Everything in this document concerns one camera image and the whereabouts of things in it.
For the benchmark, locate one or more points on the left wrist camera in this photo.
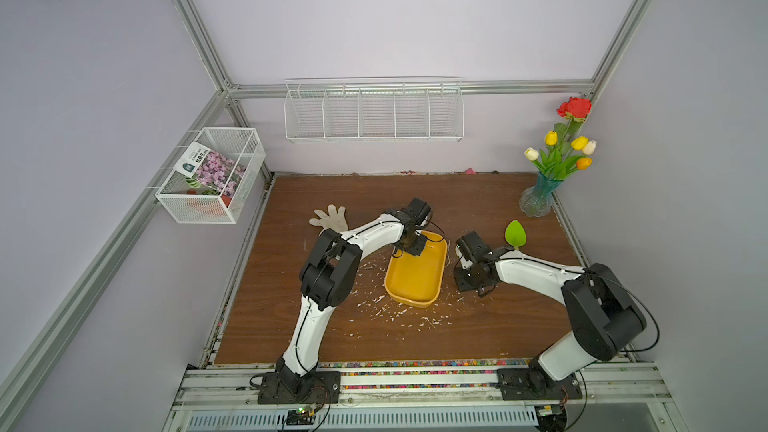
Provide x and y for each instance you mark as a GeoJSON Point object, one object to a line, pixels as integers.
{"type": "Point", "coordinates": [416, 214]}

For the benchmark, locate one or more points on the glass vase with flowers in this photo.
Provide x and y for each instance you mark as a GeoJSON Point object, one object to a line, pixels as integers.
{"type": "Point", "coordinates": [565, 152]}

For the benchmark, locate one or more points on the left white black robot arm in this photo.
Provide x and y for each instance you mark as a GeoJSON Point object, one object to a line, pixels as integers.
{"type": "Point", "coordinates": [329, 274]}

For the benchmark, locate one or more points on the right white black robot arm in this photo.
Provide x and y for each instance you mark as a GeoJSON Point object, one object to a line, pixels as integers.
{"type": "Point", "coordinates": [602, 314]}

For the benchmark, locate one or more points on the yellow plastic storage box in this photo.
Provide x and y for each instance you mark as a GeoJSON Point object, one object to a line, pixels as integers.
{"type": "Point", "coordinates": [416, 280]}

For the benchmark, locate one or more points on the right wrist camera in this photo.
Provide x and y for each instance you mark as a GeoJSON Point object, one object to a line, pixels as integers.
{"type": "Point", "coordinates": [472, 248]}

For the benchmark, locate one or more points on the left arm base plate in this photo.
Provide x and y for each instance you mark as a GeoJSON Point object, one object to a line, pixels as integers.
{"type": "Point", "coordinates": [285, 387]}

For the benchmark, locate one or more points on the aluminium front rail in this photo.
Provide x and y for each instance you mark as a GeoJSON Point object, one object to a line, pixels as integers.
{"type": "Point", "coordinates": [480, 395]}

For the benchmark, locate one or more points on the white wire wall shelf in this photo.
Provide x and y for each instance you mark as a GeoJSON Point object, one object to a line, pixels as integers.
{"type": "Point", "coordinates": [374, 109]}

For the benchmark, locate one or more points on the purple flower seed packet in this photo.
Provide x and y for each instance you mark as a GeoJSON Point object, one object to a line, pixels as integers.
{"type": "Point", "coordinates": [209, 171]}

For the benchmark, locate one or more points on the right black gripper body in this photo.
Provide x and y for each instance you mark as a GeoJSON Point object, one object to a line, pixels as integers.
{"type": "Point", "coordinates": [466, 277]}

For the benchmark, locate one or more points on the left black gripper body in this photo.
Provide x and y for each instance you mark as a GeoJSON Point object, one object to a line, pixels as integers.
{"type": "Point", "coordinates": [415, 245]}

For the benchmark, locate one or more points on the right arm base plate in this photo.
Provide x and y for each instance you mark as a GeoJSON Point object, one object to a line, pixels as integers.
{"type": "Point", "coordinates": [518, 384]}

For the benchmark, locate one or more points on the green yellow toy trowel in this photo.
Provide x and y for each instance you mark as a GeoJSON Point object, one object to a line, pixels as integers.
{"type": "Point", "coordinates": [515, 234]}

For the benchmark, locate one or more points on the white cotton work glove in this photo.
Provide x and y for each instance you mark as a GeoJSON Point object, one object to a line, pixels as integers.
{"type": "Point", "coordinates": [333, 218]}

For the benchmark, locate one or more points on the white wire basket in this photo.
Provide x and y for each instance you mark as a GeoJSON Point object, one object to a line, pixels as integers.
{"type": "Point", "coordinates": [188, 206]}

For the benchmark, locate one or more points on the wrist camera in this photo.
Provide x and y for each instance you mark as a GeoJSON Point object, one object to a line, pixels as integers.
{"type": "Point", "coordinates": [472, 248]}
{"type": "Point", "coordinates": [416, 214]}

